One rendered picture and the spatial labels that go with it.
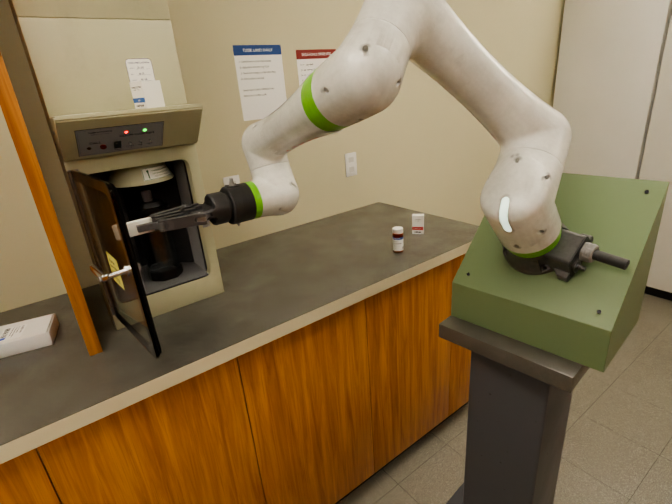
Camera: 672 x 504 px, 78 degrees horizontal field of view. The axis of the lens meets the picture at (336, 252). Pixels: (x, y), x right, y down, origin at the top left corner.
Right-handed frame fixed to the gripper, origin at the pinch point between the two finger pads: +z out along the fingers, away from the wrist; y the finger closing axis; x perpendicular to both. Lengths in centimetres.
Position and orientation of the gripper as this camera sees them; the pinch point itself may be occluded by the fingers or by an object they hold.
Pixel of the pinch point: (135, 228)
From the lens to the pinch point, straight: 97.1
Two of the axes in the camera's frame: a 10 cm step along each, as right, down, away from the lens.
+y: 6.0, 2.5, -7.6
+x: 0.8, 9.3, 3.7
